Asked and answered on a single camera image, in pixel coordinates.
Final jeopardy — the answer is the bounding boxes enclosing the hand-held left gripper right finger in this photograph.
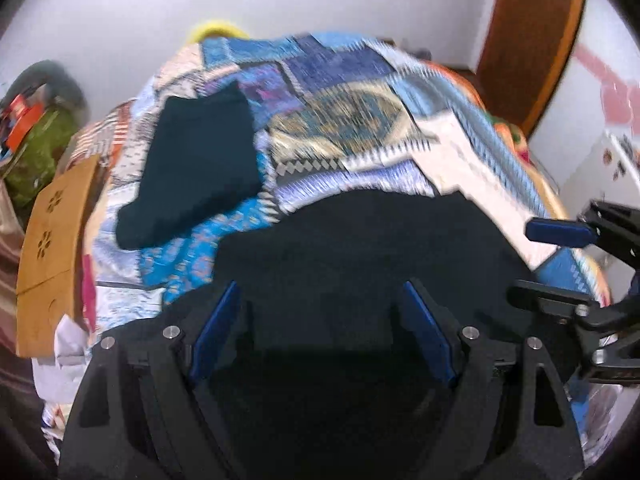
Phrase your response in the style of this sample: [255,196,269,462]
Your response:
[403,279,587,480]

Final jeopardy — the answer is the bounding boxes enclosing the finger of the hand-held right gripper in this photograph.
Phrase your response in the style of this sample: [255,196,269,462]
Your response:
[507,279,598,322]
[524,200,640,262]

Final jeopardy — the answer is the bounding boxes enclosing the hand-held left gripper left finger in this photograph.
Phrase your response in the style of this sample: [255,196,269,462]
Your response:
[57,280,242,480]

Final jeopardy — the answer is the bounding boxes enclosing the black pants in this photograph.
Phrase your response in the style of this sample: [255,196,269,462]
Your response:
[116,81,581,466]

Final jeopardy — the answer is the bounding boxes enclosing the white cabinet with stickers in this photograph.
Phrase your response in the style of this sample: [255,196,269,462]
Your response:
[555,129,640,222]

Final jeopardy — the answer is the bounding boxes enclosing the white sheet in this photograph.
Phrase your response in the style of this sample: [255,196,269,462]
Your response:
[32,312,101,442]

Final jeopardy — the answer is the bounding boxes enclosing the wooden lap table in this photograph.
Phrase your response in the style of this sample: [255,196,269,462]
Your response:
[16,155,102,359]

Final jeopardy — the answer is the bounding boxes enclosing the wooden door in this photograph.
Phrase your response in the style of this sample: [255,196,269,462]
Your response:
[475,0,592,137]

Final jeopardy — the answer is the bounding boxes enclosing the patchwork blanket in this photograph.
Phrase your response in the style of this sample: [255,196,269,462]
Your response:
[42,30,617,461]

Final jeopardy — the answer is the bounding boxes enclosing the striped orange cloth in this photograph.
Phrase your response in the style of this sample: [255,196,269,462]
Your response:
[70,100,139,172]

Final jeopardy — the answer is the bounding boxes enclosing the green bag with orange item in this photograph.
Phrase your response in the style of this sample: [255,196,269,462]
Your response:
[0,105,82,212]

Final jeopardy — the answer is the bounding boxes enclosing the orange box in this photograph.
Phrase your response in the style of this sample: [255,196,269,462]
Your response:
[7,94,44,150]

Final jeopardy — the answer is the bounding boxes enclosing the grey plush pillow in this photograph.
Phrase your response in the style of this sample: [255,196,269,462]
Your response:
[10,60,89,122]

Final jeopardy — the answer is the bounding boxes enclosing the yellow foam tube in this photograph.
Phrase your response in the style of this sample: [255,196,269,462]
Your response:
[187,19,251,45]

